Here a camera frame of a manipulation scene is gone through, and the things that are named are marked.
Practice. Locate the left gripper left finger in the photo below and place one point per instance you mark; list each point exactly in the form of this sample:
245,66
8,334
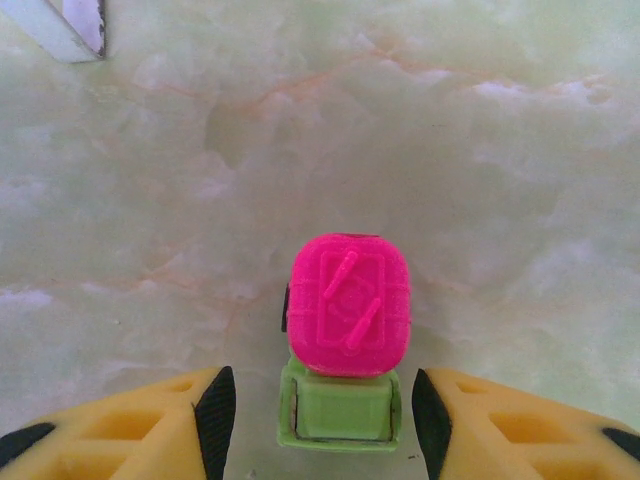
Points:
125,435

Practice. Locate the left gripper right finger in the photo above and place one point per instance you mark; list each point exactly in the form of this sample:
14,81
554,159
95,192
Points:
525,435

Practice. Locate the pink-topped green toy truck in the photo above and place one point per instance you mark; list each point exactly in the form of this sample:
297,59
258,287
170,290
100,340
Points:
350,300

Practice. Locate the wooden two-tier shelf white frame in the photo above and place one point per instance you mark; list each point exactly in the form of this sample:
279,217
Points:
55,35

